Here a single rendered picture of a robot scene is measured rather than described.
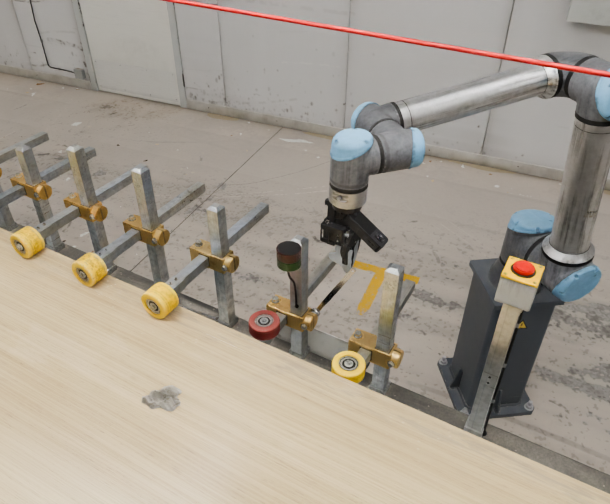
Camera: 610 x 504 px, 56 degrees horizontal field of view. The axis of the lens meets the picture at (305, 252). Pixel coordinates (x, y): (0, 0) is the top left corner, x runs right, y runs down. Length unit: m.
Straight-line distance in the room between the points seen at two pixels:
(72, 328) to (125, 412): 0.32
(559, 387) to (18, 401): 2.09
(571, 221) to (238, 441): 1.12
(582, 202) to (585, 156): 0.15
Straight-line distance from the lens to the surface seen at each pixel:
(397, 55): 4.01
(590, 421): 2.64
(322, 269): 1.68
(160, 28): 4.81
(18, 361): 1.53
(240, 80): 4.55
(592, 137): 1.65
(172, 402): 1.31
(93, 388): 1.40
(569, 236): 1.83
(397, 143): 1.30
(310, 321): 1.52
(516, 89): 1.60
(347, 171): 1.26
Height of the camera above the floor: 1.93
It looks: 38 degrees down
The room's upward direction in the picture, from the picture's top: straight up
